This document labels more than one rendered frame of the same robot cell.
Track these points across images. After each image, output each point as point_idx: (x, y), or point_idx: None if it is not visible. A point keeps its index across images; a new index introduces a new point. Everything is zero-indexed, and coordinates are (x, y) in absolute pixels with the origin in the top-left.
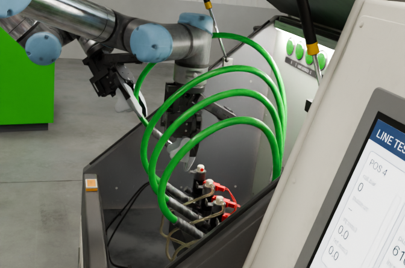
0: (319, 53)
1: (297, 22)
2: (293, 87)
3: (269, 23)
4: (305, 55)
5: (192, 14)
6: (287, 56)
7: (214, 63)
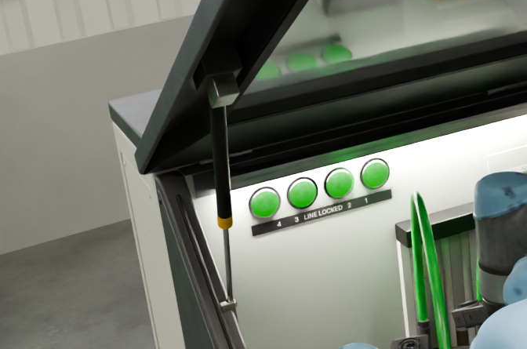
0: (372, 165)
1: (265, 157)
2: (304, 255)
3: (185, 198)
4: (335, 187)
5: (511, 180)
6: (256, 223)
7: (227, 327)
